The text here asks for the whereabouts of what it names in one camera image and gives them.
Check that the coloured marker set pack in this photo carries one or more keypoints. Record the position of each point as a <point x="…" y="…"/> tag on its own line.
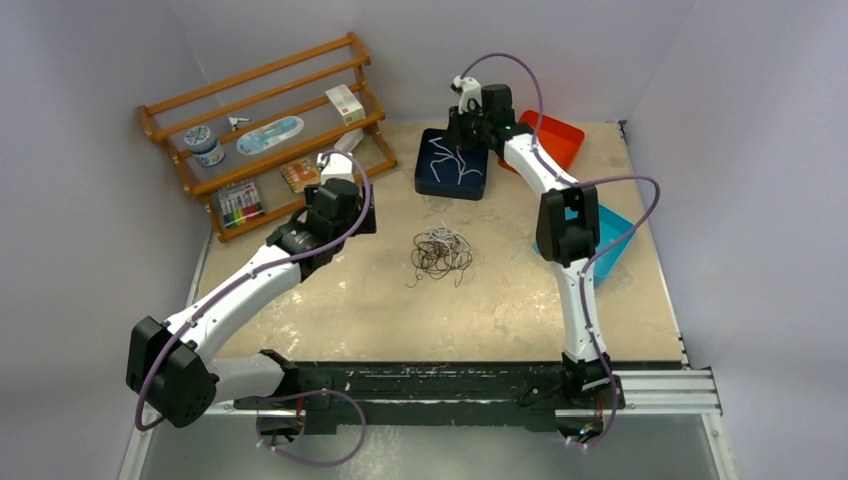
<point x="240" y="204"/>

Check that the white stapler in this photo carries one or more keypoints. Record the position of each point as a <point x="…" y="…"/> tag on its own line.
<point x="349" y="141"/>

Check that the oval blue white package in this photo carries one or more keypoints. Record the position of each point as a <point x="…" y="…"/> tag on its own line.
<point x="268" y="136"/>

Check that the dark navy square tray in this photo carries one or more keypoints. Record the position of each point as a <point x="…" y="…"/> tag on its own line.
<point x="449" y="173"/>

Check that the orange patterned small pack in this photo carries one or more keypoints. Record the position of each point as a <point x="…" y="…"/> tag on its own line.
<point x="300" y="174"/>

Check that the orange square tray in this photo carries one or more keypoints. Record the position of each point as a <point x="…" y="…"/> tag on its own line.
<point x="561" y="141"/>

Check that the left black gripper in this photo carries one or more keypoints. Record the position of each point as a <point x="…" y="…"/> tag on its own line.
<point x="366" y="226"/>

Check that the white red small box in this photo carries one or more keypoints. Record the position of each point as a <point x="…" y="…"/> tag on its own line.
<point x="347" y="105"/>

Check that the blue white round jar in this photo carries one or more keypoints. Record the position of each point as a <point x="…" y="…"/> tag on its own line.
<point x="202" y="142"/>

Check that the small metal clip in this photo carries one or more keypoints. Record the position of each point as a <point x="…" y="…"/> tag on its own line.
<point x="237" y="123"/>

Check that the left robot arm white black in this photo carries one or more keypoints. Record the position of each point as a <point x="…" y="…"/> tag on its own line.
<point x="173" y="365"/>

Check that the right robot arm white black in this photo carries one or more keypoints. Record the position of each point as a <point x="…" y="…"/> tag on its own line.
<point x="567" y="228"/>

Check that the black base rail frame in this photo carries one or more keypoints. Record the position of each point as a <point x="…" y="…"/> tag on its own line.
<point x="320" y="396"/>

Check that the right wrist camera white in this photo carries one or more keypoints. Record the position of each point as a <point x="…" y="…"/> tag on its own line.
<point x="469" y="91"/>

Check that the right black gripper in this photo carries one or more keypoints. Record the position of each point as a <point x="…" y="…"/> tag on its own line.
<point x="454" y="134"/>

